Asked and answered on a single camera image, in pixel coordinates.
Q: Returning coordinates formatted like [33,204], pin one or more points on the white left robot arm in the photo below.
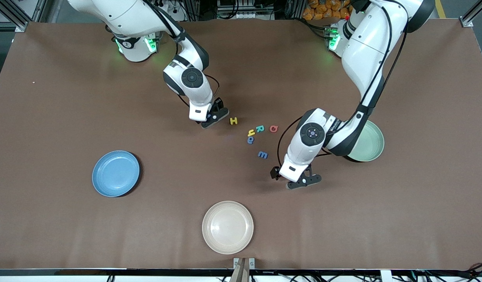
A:
[366,47]

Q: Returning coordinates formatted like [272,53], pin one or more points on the blue plate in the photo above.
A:
[115,173]

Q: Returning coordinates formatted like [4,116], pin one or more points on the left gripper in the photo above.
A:
[274,172]

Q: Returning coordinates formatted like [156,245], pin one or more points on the blue foam letter m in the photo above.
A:
[262,155]

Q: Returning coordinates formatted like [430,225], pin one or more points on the metal table edge bracket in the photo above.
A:
[244,263]

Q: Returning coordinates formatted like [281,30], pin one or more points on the wooden stick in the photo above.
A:
[240,274]

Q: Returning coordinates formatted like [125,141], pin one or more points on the blue foam round letter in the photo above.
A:
[250,140]

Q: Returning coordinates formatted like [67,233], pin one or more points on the teal foam letter R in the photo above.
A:
[260,128]

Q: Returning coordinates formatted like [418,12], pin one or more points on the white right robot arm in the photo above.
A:
[123,15]

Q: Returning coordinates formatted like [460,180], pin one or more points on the metal corner bracket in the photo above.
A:
[20,28]
[466,21]

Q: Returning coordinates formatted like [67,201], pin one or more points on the red foam round letter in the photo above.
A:
[273,129]

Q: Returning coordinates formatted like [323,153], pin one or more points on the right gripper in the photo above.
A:
[218,104]

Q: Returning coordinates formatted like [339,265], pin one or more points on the pile of orange packets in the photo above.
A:
[325,9]

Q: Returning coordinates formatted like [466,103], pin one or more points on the cream plate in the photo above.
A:
[227,227]

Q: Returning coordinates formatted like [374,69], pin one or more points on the green plate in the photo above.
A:
[372,145]

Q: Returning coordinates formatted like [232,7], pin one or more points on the aluminium frame profile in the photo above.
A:
[13,19]
[477,8]

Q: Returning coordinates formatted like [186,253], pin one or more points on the white power strip with plugs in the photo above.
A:
[167,5]

